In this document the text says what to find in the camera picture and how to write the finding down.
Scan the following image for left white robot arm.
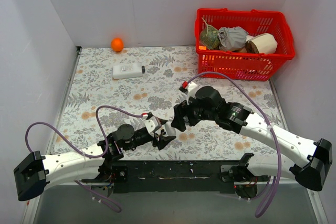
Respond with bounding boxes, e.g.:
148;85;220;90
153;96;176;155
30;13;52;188
14;122;176;201

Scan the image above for white earbud charging case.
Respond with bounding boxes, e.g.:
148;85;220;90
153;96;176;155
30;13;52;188
164;121;176;136

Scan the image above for red plastic basket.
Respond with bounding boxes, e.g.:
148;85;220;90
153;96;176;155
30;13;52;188
195;8;296;81

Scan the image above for orange fruit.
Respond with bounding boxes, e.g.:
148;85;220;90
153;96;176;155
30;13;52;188
111;38;124;52

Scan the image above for white plastic bottle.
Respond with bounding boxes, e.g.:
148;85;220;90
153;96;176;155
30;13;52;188
112;63;145;80

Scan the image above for green melon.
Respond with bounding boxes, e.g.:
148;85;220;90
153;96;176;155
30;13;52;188
199;18;220;50

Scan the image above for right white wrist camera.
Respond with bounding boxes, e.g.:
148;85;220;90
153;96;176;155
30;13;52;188
179;81;198;104

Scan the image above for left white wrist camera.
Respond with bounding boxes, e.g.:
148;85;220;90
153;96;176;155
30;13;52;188
142;112;167;134

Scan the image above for floral patterned table mat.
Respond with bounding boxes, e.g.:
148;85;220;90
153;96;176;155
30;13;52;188
50;46;276;160

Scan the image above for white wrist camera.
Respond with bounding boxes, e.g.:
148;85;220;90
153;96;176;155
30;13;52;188
142;112;167;134
179;81;198;104

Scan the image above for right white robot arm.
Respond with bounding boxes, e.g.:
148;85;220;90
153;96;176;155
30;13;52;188
171;82;332;191

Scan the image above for grey crumpled cloth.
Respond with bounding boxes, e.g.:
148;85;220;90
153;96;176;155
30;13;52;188
217;26;248;51

